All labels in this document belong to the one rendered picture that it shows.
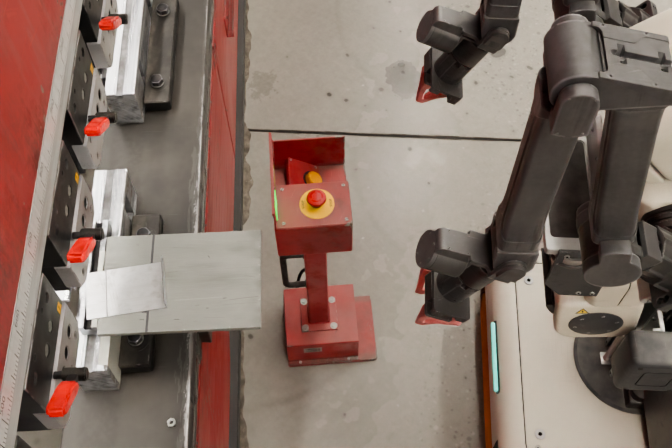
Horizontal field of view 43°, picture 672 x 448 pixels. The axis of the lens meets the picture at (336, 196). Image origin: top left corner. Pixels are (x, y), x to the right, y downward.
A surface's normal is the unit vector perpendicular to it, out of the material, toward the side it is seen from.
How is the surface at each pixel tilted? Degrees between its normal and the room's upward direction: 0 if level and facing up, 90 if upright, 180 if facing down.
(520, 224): 85
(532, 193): 90
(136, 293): 0
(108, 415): 0
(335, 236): 90
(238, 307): 0
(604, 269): 90
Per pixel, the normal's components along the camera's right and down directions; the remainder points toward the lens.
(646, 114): 0.04, 0.94
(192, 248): -0.01, -0.53
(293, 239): 0.07, 0.84
